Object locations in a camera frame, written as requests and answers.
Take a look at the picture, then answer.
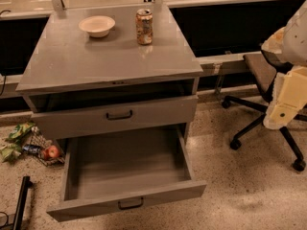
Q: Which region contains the white paper bowl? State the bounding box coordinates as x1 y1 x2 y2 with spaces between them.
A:
79 15 115 38

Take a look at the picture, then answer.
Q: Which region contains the green chip bag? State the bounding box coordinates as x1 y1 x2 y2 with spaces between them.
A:
7 122 35 142
0 144 21 162

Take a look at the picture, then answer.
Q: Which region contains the grey upper drawer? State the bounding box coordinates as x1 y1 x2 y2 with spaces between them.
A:
32 95 198 139

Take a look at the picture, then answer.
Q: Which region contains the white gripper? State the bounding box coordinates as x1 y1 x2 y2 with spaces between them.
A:
263 66 307 129

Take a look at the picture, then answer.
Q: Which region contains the green chip bag upper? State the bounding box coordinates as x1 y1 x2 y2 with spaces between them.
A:
7 122 35 142

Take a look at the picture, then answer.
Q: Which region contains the blue snack packet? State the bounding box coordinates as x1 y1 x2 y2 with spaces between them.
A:
22 144 41 154

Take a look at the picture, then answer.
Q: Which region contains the black metal stand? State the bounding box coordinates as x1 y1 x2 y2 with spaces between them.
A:
0 176 33 230

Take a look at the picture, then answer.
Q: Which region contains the grey drawer cabinet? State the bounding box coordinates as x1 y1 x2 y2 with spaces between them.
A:
15 3 204 151

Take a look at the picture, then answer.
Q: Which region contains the black office chair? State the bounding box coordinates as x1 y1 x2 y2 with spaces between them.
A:
222 51 306 172

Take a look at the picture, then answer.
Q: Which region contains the orange soda can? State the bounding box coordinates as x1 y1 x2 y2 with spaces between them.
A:
135 9 153 45

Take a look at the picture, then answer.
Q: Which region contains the open grey lower drawer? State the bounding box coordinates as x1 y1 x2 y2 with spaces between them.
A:
47 126 206 221

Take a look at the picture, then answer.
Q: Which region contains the green chip bag lower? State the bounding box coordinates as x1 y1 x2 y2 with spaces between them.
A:
0 144 21 162

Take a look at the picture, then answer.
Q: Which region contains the red apple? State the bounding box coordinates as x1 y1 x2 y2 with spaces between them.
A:
42 146 60 160

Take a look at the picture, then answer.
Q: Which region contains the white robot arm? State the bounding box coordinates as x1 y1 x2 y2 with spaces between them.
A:
261 1 307 129

